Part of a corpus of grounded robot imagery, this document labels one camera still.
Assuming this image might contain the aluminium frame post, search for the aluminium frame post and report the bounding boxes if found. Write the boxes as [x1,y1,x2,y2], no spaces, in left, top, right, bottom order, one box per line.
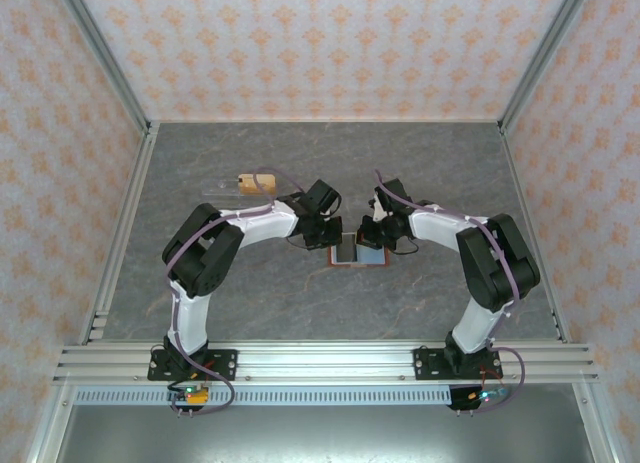
[498,0,596,134]
[53,0,153,134]

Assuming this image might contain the circuit board with yellow connector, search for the circuit board with yellow connector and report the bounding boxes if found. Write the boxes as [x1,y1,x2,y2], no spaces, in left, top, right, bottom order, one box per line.
[167,385,211,407]

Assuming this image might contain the grey slotted cable duct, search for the grey slotted cable duct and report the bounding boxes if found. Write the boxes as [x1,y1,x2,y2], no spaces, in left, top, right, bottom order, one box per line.
[73,386,454,407]

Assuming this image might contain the aluminium table edge rail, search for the aluminium table edge rail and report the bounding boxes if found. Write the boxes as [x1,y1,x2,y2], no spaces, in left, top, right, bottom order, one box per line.
[79,122,161,344]
[499,122,571,344]

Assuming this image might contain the clear acrylic card stand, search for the clear acrylic card stand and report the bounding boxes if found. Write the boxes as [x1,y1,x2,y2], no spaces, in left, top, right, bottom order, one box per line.
[198,175,279,207]

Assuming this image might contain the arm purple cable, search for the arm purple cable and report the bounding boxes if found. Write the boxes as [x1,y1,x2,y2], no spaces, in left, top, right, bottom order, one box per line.
[164,168,307,418]
[373,169,526,415]

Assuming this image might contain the aluminium frame leg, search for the aluminium frame leg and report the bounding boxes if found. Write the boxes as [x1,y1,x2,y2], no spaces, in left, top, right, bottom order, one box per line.
[24,382,76,463]
[572,382,626,463]

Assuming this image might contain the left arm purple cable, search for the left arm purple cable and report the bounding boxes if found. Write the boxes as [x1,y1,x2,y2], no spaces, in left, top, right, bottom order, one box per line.
[164,168,307,418]

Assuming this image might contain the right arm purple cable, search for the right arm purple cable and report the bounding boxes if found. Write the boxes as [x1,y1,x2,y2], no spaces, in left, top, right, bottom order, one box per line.
[373,169,526,415]

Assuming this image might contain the grey metal sheet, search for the grey metal sheet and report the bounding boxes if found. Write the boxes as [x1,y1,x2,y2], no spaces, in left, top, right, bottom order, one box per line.
[54,405,599,463]

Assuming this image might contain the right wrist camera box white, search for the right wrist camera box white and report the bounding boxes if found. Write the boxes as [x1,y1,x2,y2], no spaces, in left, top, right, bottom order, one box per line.
[368,196,390,223]

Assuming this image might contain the brown leather card holder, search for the brown leather card holder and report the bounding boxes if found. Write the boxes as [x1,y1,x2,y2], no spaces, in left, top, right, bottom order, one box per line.
[327,231,392,270]

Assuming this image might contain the circuit board with green light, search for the circuit board with green light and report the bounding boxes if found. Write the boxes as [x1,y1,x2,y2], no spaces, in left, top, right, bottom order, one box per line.
[467,387,509,404]

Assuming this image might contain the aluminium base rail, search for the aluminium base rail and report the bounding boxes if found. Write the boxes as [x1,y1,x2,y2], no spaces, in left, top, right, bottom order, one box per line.
[52,340,600,384]

